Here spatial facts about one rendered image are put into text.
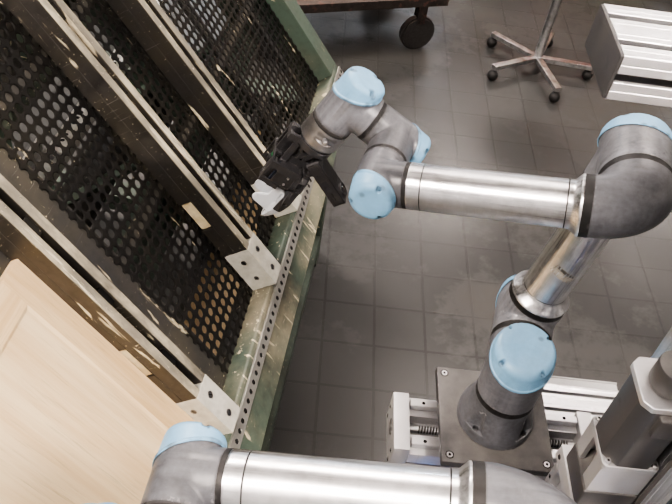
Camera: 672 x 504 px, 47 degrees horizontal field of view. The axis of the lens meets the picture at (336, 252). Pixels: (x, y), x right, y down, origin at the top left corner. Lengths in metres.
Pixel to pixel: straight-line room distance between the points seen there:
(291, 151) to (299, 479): 0.69
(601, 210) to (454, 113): 3.07
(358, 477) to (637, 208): 0.59
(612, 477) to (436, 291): 2.06
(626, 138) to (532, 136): 2.94
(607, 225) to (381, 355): 1.88
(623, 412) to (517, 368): 0.31
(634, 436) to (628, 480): 0.12
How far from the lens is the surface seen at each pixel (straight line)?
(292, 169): 1.40
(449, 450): 1.57
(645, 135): 1.30
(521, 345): 1.46
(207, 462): 0.88
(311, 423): 2.77
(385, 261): 3.30
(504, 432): 1.56
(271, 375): 1.84
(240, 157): 2.02
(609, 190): 1.19
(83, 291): 1.42
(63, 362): 1.44
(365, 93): 1.29
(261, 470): 0.87
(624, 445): 1.20
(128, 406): 1.53
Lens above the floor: 2.35
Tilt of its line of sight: 45 degrees down
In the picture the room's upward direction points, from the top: 10 degrees clockwise
